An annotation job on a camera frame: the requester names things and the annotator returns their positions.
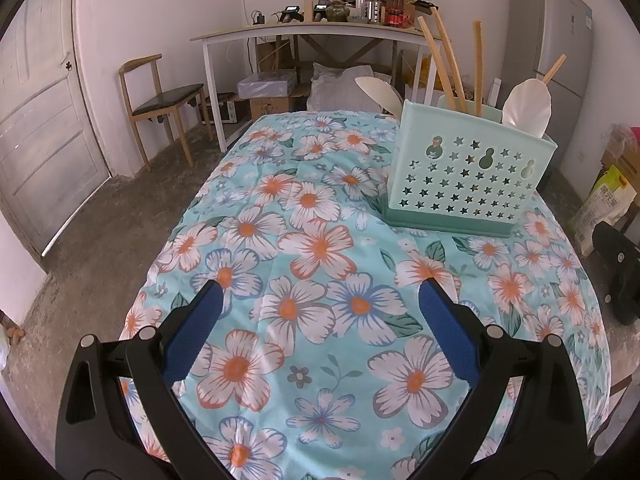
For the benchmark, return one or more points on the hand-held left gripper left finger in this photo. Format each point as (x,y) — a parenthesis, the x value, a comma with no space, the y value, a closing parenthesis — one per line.
(195,335)

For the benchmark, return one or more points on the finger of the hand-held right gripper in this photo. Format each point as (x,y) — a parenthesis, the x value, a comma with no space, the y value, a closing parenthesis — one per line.
(622,270)

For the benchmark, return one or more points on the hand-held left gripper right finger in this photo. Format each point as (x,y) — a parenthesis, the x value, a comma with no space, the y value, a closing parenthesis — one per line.
(450,330)

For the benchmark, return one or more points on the green plastic utensil basket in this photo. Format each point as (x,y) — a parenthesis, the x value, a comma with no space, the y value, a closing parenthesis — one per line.
(450,195)

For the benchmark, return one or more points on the yellow rice bag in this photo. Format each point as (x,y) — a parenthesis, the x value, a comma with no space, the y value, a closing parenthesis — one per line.
(602,200)

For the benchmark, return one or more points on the brown cardboard box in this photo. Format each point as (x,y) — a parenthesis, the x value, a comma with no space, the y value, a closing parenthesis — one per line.
(627,160)

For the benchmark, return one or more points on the floral tablecloth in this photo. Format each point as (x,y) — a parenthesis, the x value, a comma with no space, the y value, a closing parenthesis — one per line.
(325,210)

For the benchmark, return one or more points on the white plastic strip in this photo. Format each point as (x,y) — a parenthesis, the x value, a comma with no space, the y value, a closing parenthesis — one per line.
(495,92)

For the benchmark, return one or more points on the wooden chair with black seat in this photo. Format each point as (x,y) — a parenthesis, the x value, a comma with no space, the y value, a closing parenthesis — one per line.
(165,97)

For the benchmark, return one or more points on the grey refrigerator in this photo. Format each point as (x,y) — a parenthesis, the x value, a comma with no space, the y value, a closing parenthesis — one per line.
(545,25)

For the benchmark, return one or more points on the white flat box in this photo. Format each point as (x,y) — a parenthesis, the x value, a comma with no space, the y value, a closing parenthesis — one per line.
(265,82)

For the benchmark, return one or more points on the white sack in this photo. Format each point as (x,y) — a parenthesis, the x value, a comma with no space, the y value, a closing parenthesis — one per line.
(330,90)

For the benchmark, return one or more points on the white panelled door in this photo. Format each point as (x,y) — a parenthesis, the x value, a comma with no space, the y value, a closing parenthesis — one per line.
(45,110)

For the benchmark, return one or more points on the white long table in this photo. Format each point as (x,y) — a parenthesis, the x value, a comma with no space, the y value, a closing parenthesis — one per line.
(280,32)

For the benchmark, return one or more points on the black charger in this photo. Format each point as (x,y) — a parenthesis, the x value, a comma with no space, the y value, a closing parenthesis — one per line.
(258,17)

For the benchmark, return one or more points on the oil bottle with red label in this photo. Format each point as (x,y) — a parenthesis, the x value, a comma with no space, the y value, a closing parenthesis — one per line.
(394,10)

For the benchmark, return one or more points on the silver striped box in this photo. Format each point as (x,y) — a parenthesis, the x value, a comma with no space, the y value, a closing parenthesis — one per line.
(373,11)

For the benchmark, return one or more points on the black device with screen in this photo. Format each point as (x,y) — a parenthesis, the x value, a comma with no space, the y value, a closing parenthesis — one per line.
(292,13)
(321,11)

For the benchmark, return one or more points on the dark green jar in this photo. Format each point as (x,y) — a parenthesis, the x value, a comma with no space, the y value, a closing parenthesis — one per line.
(338,11)

